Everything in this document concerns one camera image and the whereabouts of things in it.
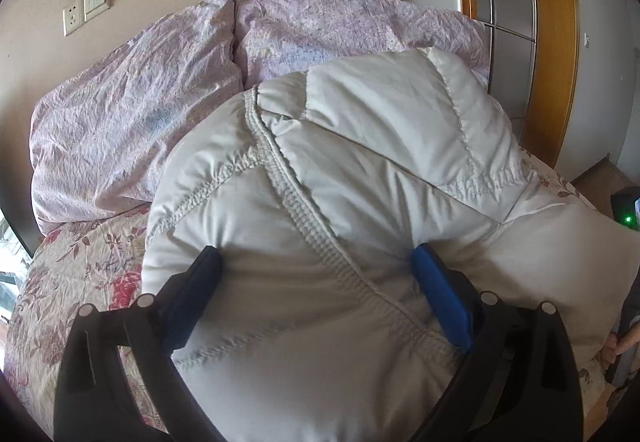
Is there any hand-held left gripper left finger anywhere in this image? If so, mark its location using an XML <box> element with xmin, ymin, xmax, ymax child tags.
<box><xmin>52</xmin><ymin>245</ymin><xmax>223</xmax><ymax>442</ymax></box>

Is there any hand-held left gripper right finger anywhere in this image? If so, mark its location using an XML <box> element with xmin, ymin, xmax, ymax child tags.
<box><xmin>411</xmin><ymin>242</ymin><xmax>586</xmax><ymax>442</ymax></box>

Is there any cream puffer jacket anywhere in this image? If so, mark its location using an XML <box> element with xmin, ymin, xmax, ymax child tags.
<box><xmin>141</xmin><ymin>47</ymin><xmax>640</xmax><ymax>442</ymax></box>

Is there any person's right hand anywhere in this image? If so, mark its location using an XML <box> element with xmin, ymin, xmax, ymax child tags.
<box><xmin>602</xmin><ymin>322</ymin><xmax>640</xmax><ymax>365</ymax></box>

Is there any floral bedspread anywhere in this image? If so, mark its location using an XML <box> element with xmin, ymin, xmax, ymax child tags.
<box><xmin>5</xmin><ymin>147</ymin><xmax>631</xmax><ymax>442</ymax></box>

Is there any lilac crinkled pillow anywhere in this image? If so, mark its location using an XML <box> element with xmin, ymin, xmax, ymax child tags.
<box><xmin>29</xmin><ymin>0</ymin><xmax>246</xmax><ymax>235</ymax></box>
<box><xmin>234</xmin><ymin>0</ymin><xmax>493</xmax><ymax>96</ymax></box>

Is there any black flat television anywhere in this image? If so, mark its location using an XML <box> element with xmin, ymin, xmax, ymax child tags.
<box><xmin>0</xmin><ymin>192</ymin><xmax>38</xmax><ymax>258</ymax></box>

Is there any wooden framed glass door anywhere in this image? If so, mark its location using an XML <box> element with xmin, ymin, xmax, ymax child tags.
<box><xmin>450</xmin><ymin>0</ymin><xmax>581</xmax><ymax>168</ymax></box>

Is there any white light switch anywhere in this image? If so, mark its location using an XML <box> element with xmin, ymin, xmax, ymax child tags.
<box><xmin>82</xmin><ymin>0</ymin><xmax>111</xmax><ymax>22</ymax></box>

